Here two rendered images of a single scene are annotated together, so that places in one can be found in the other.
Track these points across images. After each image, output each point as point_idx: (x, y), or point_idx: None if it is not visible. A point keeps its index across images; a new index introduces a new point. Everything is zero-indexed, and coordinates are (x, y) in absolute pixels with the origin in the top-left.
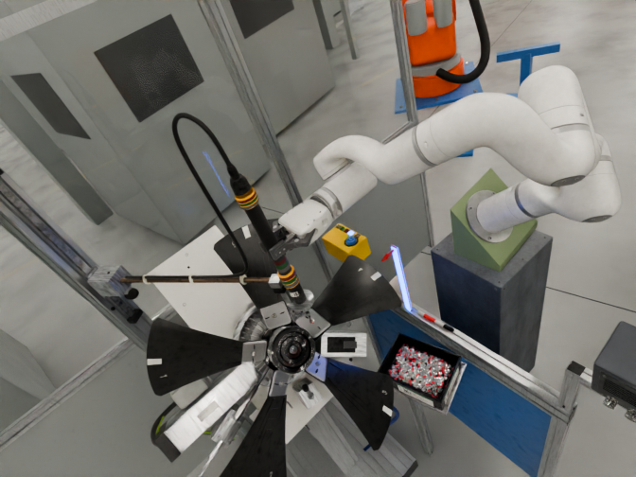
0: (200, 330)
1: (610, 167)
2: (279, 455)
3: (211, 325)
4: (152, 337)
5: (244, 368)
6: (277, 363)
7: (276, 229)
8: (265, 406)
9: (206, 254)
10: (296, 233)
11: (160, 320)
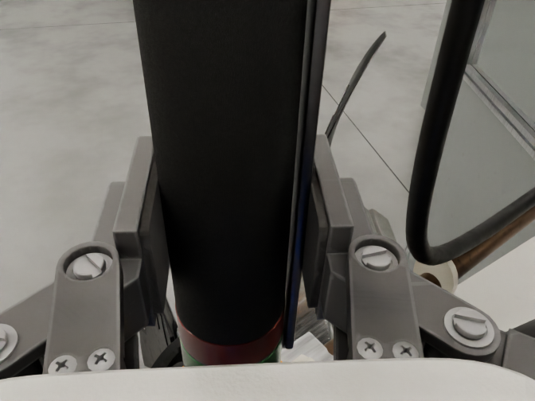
0: (490, 278)
1: None
2: (154, 353)
3: (497, 309)
4: (365, 55)
5: (317, 335)
6: (173, 342)
7: (368, 290)
8: (165, 309)
9: None
10: (6, 379)
11: (379, 42)
